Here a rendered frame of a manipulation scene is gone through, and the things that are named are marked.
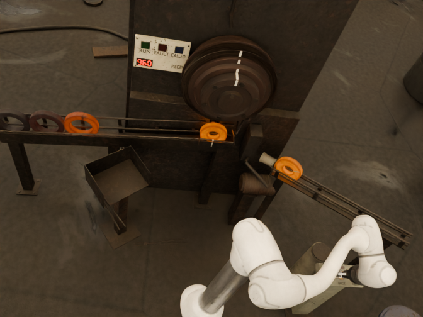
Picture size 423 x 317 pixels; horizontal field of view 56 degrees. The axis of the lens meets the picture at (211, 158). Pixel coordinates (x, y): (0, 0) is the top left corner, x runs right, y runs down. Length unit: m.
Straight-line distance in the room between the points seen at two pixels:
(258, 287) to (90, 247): 1.53
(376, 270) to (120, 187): 1.28
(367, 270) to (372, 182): 1.82
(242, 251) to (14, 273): 1.60
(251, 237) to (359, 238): 0.51
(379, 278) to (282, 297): 0.52
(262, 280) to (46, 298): 1.53
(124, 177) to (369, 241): 1.24
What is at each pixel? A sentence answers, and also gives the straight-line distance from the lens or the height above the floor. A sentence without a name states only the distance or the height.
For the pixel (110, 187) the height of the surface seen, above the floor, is 0.59.
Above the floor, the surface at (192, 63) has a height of 1.24.
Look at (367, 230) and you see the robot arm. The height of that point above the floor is 1.11.
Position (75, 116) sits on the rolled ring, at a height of 0.76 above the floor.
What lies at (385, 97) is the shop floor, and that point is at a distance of 4.37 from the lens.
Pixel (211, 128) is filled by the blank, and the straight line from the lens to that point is 2.20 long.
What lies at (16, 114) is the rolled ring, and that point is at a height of 0.72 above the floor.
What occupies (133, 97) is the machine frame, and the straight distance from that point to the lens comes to 2.17.
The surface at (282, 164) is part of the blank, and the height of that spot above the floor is 0.72.
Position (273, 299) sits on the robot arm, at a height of 1.22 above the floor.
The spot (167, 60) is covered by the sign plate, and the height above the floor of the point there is 1.13.
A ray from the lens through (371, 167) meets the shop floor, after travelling 3.62.
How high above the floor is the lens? 2.42
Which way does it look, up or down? 52 degrees down
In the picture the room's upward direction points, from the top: 18 degrees clockwise
